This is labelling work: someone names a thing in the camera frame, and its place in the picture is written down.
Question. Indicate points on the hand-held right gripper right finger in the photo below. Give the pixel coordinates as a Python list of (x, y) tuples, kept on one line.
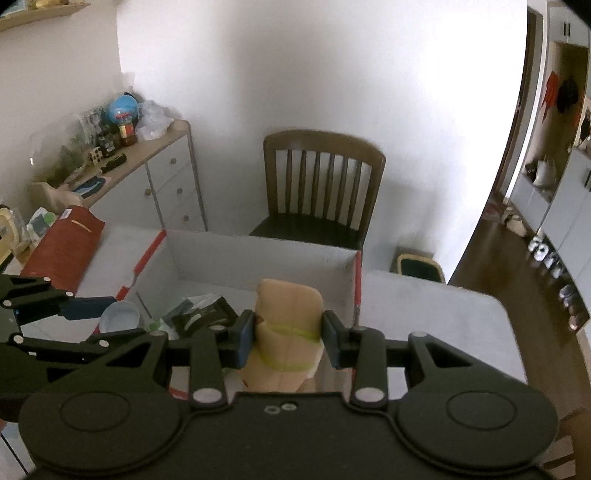
[(330, 341)]

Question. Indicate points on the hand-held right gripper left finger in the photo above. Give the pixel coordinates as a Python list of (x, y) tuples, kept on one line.
[(247, 339)]

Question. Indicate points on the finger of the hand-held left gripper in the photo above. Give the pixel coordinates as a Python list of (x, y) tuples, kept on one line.
[(87, 308), (55, 347)]

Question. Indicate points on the black packet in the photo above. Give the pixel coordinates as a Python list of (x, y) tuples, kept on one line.
[(203, 318)]

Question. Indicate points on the beige bundle with green band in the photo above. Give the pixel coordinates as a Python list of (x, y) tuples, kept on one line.
[(286, 304)]

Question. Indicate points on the red cardboard box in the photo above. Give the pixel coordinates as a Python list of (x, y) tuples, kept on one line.
[(258, 263)]

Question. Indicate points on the green and white packet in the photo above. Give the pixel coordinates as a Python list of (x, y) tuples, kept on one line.
[(182, 307)]

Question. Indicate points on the green and white wipes pack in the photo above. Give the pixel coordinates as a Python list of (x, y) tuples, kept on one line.
[(39, 221)]

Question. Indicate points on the yellow framed object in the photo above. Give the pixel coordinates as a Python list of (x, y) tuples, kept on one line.
[(5, 230)]

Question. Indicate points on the beige bag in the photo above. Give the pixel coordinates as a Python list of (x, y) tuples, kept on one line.
[(55, 196)]

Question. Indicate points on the dark blue flat case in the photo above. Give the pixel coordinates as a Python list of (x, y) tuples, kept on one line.
[(90, 185)]

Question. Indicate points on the black brush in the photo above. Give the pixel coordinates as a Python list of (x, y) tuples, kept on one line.
[(113, 164)]

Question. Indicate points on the white sideboard with wooden top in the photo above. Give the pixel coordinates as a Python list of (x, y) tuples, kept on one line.
[(171, 184)]

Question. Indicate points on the small wooden house model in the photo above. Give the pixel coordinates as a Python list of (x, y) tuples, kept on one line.
[(93, 157)]

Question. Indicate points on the glass jar with plants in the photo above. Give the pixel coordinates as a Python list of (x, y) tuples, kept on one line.
[(69, 157)]

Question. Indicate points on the dark glass bottle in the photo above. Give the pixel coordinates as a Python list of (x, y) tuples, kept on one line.
[(108, 143)]

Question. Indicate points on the jar with red lid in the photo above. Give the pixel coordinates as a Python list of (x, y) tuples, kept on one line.
[(127, 134)]

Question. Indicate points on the clear plastic bag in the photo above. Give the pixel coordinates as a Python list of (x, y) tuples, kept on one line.
[(152, 120)]

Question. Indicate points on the dark wooden chair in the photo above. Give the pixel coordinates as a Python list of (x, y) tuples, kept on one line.
[(323, 141), (577, 438)]

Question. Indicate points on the blue globe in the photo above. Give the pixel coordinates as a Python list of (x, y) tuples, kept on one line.
[(123, 108)]

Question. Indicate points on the patterned doormat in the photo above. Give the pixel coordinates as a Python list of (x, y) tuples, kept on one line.
[(491, 210)]

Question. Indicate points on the beige slippers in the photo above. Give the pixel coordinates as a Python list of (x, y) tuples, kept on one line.
[(512, 221)]

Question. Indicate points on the row of silver jars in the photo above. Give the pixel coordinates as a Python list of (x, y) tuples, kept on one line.
[(538, 247)]

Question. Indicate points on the white bag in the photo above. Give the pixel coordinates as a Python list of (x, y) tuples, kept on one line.
[(545, 170)]

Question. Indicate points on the white low cabinet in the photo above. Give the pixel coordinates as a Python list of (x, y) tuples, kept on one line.
[(568, 203)]

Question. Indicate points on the orange hanging garment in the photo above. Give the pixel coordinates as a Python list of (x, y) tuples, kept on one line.
[(549, 92)]

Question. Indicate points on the brown door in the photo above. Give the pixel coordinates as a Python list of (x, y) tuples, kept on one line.
[(533, 69)]

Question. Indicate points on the black hanging hat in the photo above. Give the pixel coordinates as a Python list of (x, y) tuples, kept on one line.
[(567, 94)]

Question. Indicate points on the white upper cabinet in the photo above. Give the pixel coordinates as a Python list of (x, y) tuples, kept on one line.
[(565, 23)]

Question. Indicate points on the wooden wall shelf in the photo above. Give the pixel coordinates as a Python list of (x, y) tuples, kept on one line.
[(41, 13)]

